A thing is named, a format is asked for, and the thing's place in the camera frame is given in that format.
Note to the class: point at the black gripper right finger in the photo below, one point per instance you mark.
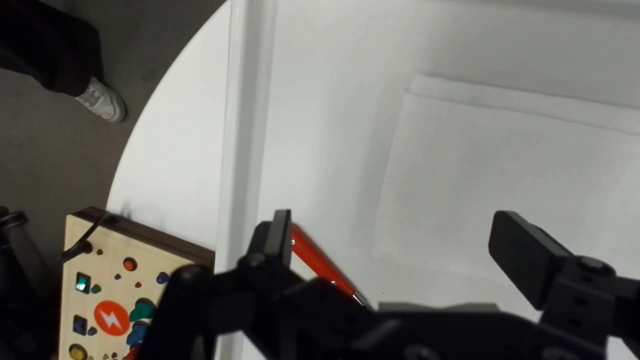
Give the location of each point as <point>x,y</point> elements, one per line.
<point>533,257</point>

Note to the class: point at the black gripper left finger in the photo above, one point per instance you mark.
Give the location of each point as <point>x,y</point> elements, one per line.
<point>276,247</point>

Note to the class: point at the white towel with red stripes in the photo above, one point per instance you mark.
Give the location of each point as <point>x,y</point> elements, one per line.
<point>500,181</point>

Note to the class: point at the large white plastic tray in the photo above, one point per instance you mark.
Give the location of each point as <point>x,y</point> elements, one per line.
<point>313,133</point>

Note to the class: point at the wooden board with colourful pieces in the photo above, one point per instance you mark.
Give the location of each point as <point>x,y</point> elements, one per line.
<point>101,266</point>

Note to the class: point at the white sneaker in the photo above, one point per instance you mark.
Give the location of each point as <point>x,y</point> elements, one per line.
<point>101,100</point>

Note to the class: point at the dark trouser leg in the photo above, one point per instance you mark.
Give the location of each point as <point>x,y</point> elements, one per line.
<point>46,41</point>

